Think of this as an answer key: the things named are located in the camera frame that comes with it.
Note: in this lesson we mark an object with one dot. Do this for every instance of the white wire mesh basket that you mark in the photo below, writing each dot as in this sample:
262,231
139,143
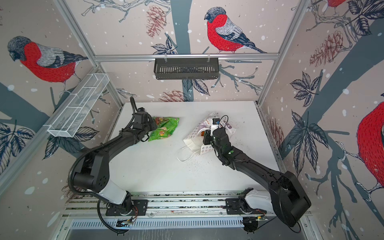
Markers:
80,104

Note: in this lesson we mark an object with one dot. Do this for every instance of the aluminium mounting rail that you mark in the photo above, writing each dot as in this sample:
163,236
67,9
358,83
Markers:
167,206

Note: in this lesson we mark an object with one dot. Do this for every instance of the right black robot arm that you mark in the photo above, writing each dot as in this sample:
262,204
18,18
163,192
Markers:
288,198

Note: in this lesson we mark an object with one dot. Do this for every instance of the black hanging wall basket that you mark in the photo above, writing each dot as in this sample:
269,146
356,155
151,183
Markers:
187,69

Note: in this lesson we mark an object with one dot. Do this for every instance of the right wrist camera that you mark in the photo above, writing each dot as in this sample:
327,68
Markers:
215,124

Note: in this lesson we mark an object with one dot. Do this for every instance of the large green chip bag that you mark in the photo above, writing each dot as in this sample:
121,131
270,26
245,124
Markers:
165,128

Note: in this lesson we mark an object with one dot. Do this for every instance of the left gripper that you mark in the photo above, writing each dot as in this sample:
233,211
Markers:
154,124

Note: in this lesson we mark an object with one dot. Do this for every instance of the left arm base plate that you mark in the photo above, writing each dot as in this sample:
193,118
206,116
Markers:
128,208

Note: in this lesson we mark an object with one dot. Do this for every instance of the printed white paper bag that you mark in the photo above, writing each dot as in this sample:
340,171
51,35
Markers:
199,140

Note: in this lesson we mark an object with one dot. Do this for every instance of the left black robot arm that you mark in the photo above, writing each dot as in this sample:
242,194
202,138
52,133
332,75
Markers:
90,173

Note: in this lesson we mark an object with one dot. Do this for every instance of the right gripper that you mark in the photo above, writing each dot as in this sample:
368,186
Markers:
207,140

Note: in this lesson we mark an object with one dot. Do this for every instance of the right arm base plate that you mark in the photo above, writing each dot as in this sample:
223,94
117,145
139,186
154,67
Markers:
240,207

